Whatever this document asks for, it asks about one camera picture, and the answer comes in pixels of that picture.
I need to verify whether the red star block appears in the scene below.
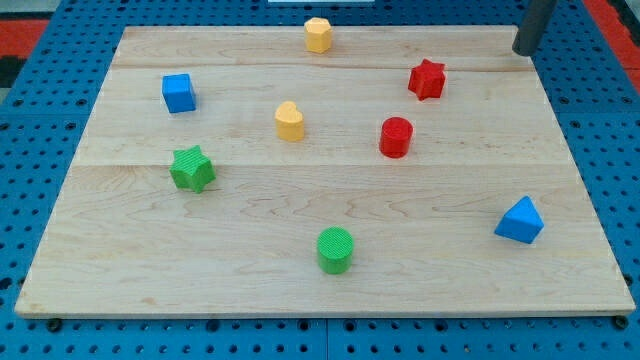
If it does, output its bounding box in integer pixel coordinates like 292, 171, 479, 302
408, 59, 446, 101

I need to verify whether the green star block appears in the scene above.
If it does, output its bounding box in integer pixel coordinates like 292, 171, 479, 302
169, 145, 216, 193

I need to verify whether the wooden board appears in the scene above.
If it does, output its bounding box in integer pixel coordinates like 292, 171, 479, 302
15, 26, 636, 319

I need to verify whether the yellow hexagon block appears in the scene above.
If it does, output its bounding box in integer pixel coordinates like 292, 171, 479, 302
304, 17, 332, 53

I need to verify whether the green cylinder block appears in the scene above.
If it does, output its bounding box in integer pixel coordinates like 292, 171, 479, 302
316, 227, 354, 275

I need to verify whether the blue triangle block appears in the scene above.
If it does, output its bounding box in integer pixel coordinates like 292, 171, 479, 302
494, 196, 544, 244

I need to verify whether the grey cylindrical robot arm stick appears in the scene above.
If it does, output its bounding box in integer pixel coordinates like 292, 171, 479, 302
512, 0, 558, 57

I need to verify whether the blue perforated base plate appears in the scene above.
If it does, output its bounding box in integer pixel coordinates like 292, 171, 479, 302
1, 0, 639, 359

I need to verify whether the yellow heart block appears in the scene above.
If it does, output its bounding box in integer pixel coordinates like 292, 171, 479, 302
274, 101, 305, 142

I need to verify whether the red cylinder block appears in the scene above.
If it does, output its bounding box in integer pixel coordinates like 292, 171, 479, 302
379, 117, 414, 158

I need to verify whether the blue cube block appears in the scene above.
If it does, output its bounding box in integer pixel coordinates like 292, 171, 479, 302
161, 73, 196, 113

